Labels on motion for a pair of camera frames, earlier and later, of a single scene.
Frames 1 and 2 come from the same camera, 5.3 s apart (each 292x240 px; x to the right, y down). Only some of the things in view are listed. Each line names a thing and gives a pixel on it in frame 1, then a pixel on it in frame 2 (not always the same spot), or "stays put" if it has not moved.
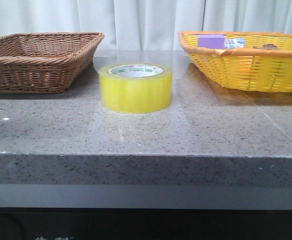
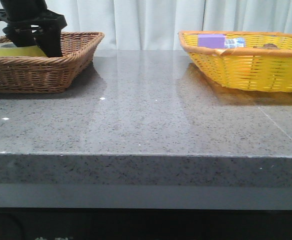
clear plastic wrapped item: [234, 43] stays put
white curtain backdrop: [143, 25] stays put
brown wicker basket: [38, 63] stays put
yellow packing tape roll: [135, 87] to [9, 49]
